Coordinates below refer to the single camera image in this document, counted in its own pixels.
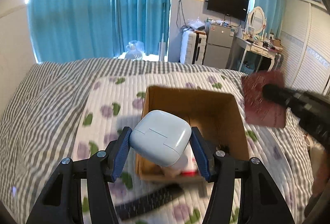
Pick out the oval vanity mirror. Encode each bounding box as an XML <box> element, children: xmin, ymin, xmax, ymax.
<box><xmin>247</xmin><ymin>6</ymin><xmax>266</xmax><ymax>35</ymax></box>

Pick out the white louvered wardrobe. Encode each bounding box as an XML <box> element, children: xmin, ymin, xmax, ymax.
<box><xmin>280</xmin><ymin>0</ymin><xmax>329</xmax><ymax>95</ymax></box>

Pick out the white lotion bottle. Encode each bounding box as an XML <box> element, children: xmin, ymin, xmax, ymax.
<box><xmin>161</xmin><ymin>143</ymin><xmax>198</xmax><ymax>178</ymax></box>

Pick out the open cardboard box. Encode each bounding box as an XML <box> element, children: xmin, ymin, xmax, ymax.
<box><xmin>135</xmin><ymin>85</ymin><xmax>251</xmax><ymax>183</ymax></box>

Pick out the white earbuds case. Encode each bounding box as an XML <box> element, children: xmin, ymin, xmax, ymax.
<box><xmin>130</xmin><ymin>110</ymin><xmax>191</xmax><ymax>167</ymax></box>

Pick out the black remote control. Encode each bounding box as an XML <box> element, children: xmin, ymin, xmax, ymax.
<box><xmin>115</xmin><ymin>183</ymin><xmax>184</xmax><ymax>221</ymax></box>

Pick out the clear plastic bag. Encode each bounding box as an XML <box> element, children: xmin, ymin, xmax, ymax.
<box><xmin>125</xmin><ymin>40</ymin><xmax>144</xmax><ymax>60</ymax></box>

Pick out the white dressing table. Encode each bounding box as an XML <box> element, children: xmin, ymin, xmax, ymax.
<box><xmin>226</xmin><ymin>36</ymin><xmax>279</xmax><ymax>72</ymax></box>

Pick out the blue window curtain left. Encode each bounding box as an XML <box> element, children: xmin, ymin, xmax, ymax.
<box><xmin>27</xmin><ymin>0</ymin><xmax>122</xmax><ymax>63</ymax></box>

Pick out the grey checkered bed sheet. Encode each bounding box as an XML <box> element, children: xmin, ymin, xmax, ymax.
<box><xmin>1</xmin><ymin>58</ymin><xmax>313</xmax><ymax>223</ymax></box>

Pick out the silver mini fridge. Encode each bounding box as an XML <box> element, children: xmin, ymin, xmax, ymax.
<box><xmin>203</xmin><ymin>22</ymin><xmax>234</xmax><ymax>69</ymax></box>

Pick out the blue window curtain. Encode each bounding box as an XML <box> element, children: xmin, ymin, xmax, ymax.
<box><xmin>110</xmin><ymin>0</ymin><xmax>173</xmax><ymax>57</ymax></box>
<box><xmin>27</xmin><ymin>0</ymin><xmax>122</xmax><ymax>63</ymax></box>

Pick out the pink booklet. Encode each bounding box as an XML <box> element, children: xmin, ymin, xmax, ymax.
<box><xmin>241</xmin><ymin>70</ymin><xmax>286</xmax><ymax>129</ymax></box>

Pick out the white suitcase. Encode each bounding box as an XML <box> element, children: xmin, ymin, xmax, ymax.
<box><xmin>180</xmin><ymin>29</ymin><xmax>207</xmax><ymax>65</ymax></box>

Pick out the blue window curtain right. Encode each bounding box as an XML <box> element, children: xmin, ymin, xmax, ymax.
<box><xmin>110</xmin><ymin>0</ymin><xmax>173</xmax><ymax>57</ymax></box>

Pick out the white floral quilted blanket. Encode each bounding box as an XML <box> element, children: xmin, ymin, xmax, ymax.
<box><xmin>73</xmin><ymin>72</ymin><xmax>313</xmax><ymax>223</ymax></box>

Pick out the black wall television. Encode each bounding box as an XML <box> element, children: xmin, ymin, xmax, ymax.
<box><xmin>207</xmin><ymin>0</ymin><xmax>249</xmax><ymax>21</ymax></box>

